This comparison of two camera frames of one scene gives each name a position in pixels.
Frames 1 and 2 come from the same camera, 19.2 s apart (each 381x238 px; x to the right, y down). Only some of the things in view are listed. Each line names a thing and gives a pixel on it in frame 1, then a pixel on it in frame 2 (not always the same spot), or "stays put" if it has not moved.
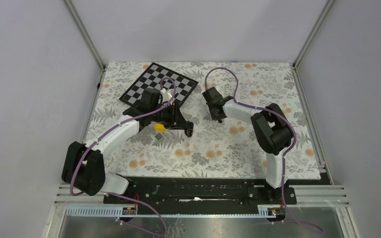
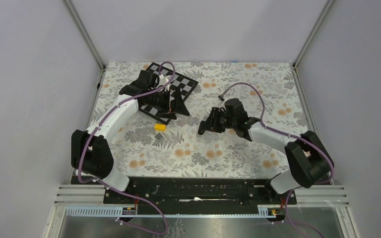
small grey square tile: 158,136 stays put
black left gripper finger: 180,121 -> 177,105
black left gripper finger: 187,125 -> 178,107
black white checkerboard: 152,77 stays put
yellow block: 159,127 stays put
